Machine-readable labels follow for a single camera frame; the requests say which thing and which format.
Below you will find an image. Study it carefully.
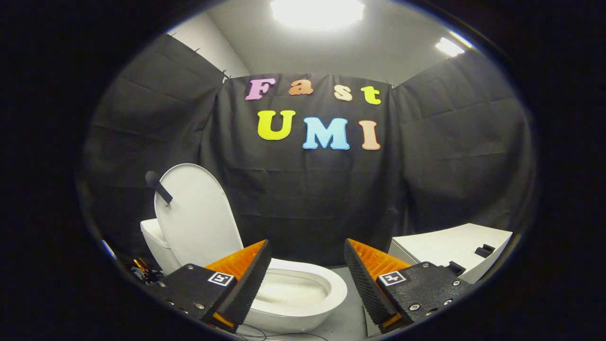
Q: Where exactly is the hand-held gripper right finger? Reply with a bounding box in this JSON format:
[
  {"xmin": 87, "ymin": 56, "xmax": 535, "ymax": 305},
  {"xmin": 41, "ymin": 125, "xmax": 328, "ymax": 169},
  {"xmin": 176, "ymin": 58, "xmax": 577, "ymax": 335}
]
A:
[{"xmin": 344, "ymin": 238, "xmax": 474, "ymax": 334}]

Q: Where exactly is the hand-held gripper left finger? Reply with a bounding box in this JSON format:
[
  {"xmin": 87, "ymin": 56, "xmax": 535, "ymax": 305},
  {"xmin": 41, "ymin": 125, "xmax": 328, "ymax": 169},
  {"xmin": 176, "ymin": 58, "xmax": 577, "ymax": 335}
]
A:
[{"xmin": 154, "ymin": 239, "xmax": 273, "ymax": 333}]

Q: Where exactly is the white toilet lid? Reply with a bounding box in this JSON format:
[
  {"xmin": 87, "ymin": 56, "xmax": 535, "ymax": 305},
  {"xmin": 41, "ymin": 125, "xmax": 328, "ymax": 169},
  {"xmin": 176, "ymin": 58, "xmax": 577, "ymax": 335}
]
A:
[{"xmin": 145, "ymin": 163, "xmax": 244, "ymax": 268}]

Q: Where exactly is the white toilet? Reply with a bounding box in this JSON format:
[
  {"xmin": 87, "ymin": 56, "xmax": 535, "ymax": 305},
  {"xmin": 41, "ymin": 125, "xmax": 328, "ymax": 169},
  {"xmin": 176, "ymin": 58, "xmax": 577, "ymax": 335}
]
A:
[{"xmin": 140, "ymin": 218, "xmax": 348, "ymax": 333}]

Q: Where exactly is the white cabinet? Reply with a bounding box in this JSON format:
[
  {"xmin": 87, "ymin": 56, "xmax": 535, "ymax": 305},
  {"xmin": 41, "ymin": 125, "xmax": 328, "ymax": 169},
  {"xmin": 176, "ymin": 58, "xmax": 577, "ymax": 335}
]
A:
[{"xmin": 388, "ymin": 223, "xmax": 513, "ymax": 284}]

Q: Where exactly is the black backdrop cloth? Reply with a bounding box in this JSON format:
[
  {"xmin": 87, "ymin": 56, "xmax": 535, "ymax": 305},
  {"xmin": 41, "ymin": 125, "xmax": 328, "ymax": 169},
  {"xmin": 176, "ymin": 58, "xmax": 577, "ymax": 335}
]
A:
[{"xmin": 78, "ymin": 33, "xmax": 535, "ymax": 266}]

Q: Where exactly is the small ceiling light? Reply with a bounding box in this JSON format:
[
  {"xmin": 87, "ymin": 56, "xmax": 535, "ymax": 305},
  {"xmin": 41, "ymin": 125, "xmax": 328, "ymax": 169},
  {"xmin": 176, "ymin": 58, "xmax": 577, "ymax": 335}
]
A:
[{"xmin": 436, "ymin": 37, "xmax": 467, "ymax": 57}]

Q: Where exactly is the large ceiling light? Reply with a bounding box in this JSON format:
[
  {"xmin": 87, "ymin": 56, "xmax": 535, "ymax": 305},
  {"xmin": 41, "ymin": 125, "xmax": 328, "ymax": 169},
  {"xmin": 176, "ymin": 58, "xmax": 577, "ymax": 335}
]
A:
[{"xmin": 271, "ymin": 0, "xmax": 365, "ymax": 29}]

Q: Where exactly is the tangle of cables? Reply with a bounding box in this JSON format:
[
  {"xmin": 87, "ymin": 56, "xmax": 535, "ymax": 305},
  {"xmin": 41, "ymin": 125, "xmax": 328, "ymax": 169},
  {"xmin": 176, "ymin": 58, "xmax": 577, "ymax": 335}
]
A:
[{"xmin": 128, "ymin": 256, "xmax": 164, "ymax": 285}]

